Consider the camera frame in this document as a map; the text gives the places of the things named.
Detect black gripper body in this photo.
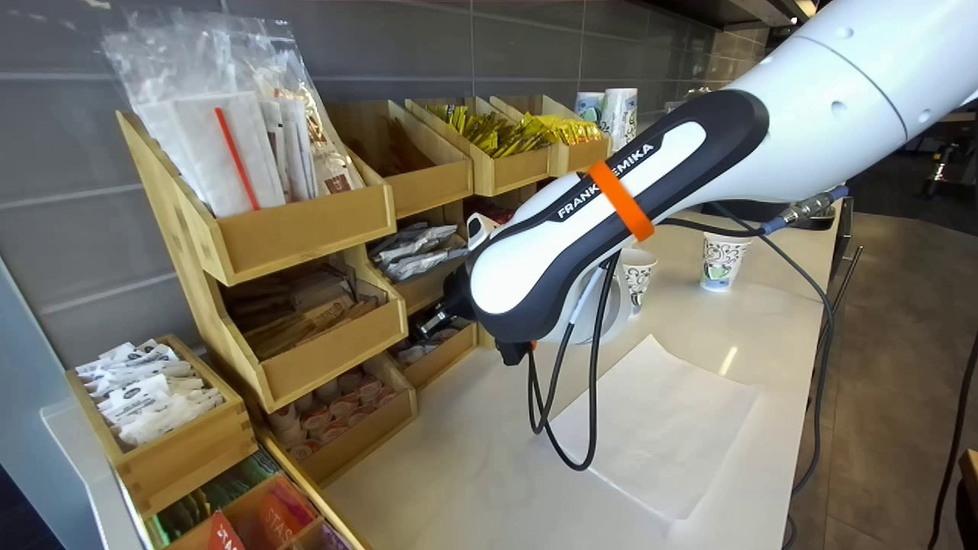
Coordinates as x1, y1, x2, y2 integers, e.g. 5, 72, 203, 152
437, 262, 482, 328

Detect wooden condiment rack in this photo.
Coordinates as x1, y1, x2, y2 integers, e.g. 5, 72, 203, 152
113, 91, 615, 493

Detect patterned paper cup stack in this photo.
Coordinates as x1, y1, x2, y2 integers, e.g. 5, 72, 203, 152
573, 88, 606, 127
598, 87, 643, 141

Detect silver packets pile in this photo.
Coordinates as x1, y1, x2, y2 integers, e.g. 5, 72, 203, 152
368, 219, 470, 286

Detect brown packets pile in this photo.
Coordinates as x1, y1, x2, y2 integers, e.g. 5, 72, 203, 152
226, 262, 393, 365

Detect pink creamer pods pile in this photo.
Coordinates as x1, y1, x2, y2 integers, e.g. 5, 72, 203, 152
266, 370, 411, 452

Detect dull yellow packets pile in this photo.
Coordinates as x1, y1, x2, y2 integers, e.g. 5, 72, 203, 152
431, 97, 545, 161

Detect bright yellow packets pile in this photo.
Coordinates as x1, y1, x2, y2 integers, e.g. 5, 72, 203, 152
516, 110, 611, 152

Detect wooden tea tray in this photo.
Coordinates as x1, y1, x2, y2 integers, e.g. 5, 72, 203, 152
113, 444, 368, 550

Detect white paper towel sheet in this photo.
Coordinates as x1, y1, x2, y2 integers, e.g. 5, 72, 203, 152
541, 334, 763, 526

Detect red tea packets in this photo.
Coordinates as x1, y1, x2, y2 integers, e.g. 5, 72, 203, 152
196, 479, 321, 550

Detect green tea packets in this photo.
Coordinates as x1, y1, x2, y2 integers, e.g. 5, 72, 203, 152
151, 448, 285, 543

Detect clear bag of straws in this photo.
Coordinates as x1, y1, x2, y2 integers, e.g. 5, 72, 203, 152
102, 8, 368, 222

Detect small wooden box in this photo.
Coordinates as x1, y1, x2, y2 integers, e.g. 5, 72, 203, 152
63, 334, 260, 515

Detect white sugar packets pile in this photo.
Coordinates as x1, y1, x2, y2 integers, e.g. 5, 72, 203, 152
75, 340, 231, 452

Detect black wrist camera orange mount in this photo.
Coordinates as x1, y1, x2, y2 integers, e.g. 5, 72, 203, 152
496, 337, 538, 370

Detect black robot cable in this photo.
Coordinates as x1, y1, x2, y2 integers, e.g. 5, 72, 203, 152
522, 251, 626, 474

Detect orange arm strap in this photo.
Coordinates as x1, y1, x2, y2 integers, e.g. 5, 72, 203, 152
584, 157, 659, 245

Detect thick dark cable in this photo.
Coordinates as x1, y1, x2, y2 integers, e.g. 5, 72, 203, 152
659, 197, 857, 550

